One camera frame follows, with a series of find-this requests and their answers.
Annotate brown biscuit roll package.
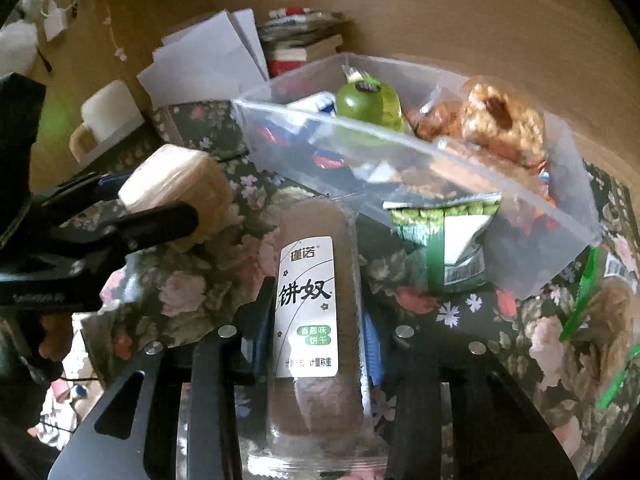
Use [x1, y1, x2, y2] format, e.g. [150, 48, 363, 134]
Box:
[267, 198, 373, 472]

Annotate beige rice cracker block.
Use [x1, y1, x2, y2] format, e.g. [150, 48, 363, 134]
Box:
[118, 144, 233, 252]

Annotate clear bag with green zip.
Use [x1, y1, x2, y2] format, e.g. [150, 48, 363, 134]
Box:
[559, 246, 639, 410]

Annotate clear bag of pastries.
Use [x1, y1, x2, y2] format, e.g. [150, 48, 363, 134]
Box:
[405, 78, 547, 169]

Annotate green round snack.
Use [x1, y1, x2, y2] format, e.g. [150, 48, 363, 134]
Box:
[335, 77, 405, 132]

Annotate blue white foil snack bag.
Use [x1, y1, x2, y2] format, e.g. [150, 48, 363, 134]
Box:
[286, 91, 336, 116]

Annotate red snack packet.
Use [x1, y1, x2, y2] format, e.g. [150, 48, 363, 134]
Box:
[258, 122, 347, 170]

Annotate person's left hand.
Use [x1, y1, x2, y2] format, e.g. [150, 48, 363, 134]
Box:
[39, 313, 74, 362]

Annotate green pea snack packet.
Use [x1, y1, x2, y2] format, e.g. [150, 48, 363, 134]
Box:
[383, 193, 502, 294]

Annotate floral dark green tablecloth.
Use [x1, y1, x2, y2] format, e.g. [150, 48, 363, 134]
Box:
[64, 98, 640, 480]

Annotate white fluffy pompom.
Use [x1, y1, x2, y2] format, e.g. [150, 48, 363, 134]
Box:
[0, 21, 38, 76]

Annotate clear plastic storage bin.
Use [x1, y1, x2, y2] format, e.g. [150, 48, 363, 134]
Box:
[233, 53, 602, 299]

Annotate white paper sheets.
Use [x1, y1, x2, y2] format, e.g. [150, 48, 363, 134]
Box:
[138, 9, 269, 108]

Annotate stack of books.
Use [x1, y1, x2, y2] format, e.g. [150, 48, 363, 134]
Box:
[257, 6, 347, 78]

